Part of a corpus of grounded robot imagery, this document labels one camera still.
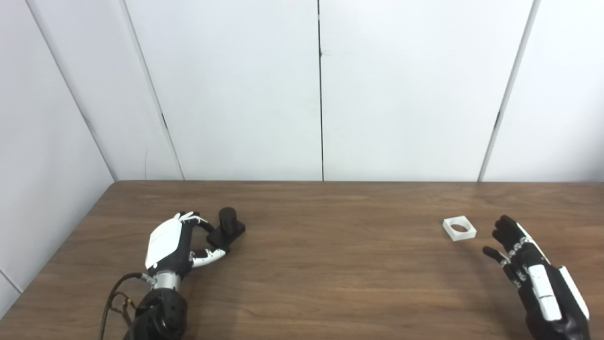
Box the thin left wrist wire bundle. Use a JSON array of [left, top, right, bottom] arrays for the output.
[[109, 292, 138, 327]]

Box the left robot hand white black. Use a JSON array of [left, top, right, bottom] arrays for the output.
[[144, 211, 227, 277]]

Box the black peg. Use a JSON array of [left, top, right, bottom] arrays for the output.
[[207, 207, 246, 253]]

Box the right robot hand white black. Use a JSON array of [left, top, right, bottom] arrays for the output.
[[482, 215, 591, 340]]

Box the white square piece with hole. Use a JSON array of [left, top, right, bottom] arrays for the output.
[[443, 215, 477, 242]]

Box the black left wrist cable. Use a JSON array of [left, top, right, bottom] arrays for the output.
[[98, 272, 144, 340]]

